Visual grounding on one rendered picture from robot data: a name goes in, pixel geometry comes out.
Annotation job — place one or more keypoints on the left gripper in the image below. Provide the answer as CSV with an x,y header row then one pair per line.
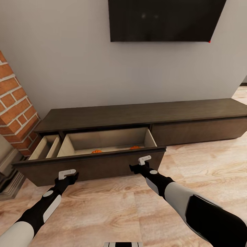
x,y
69,180

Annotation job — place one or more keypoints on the wood fireplace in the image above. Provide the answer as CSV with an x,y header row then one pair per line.
x,y
10,178

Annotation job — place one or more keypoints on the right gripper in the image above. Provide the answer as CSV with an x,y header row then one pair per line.
x,y
138,168

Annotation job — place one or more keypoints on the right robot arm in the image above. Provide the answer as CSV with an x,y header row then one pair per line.
x,y
202,215

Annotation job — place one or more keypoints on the wall mounted tv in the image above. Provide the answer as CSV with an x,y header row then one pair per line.
x,y
163,20

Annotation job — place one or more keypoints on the cabinet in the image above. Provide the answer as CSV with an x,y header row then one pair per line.
x,y
69,136

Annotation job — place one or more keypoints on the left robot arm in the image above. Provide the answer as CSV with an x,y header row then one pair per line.
x,y
21,233

